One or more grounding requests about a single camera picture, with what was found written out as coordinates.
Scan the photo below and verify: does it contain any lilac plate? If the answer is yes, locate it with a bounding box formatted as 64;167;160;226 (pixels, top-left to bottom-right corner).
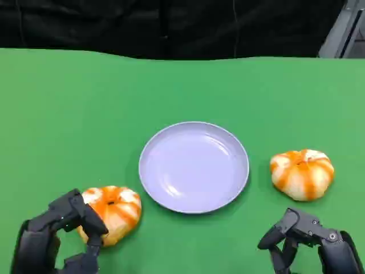
138;121;250;215

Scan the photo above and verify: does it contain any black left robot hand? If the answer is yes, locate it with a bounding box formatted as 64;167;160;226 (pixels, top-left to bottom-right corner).
10;188;110;274

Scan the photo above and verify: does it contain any black backdrop curtain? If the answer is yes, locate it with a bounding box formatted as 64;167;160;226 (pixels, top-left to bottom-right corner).
0;0;347;61

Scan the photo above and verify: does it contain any orange and white bread roll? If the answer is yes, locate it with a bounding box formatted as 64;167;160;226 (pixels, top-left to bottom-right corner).
77;186;143;248
269;148;335;202

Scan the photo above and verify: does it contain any grey metal frame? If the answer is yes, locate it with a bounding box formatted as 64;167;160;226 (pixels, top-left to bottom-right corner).
318;0;365;59

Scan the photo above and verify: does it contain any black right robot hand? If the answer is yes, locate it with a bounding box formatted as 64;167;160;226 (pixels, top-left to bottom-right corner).
257;207;365;274

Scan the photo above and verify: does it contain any green table cloth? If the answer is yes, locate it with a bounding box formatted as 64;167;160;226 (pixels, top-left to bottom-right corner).
0;47;365;274

